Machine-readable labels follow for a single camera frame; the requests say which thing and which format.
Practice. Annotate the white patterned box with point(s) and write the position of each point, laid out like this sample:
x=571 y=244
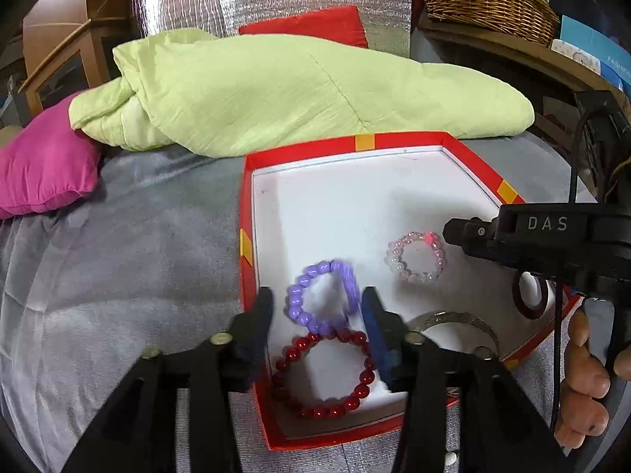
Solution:
x=574 y=56

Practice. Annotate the light green quilt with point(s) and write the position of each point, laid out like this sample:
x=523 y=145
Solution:
x=276 y=88

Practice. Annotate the silver bangle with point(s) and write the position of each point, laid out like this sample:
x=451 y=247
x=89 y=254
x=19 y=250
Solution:
x=453 y=316

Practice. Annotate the dark thin bangle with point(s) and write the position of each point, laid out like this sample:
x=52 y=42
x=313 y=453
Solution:
x=517 y=300

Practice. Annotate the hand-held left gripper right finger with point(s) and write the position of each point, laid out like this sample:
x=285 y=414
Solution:
x=377 y=335

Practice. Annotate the grey blanket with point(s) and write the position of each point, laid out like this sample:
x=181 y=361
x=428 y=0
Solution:
x=138 y=266

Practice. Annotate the blue cardboard box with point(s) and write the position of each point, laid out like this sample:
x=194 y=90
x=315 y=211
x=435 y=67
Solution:
x=591 y=42

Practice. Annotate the red cushion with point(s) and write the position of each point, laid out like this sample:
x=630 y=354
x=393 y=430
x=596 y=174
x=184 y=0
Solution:
x=315 y=24

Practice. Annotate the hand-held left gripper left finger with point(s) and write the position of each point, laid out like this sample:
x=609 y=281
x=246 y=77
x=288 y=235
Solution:
x=249 y=350

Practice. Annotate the wooden side table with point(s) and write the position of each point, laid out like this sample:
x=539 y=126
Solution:
x=517 y=56

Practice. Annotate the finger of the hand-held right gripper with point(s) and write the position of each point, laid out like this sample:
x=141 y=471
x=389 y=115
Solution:
x=468 y=234

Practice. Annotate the red shallow cardboard box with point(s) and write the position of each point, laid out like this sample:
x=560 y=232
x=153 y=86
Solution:
x=345 y=197

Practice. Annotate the wicker basket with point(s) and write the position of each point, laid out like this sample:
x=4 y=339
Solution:
x=493 y=2

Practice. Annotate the person's right hand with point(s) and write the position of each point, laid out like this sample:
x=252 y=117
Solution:
x=581 y=384

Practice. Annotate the magenta pillow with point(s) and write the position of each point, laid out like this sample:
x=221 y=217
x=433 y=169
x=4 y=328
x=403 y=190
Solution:
x=44 y=162

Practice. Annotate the wooden pillar cabinet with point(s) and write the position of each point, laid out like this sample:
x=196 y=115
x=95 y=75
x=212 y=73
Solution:
x=64 y=34

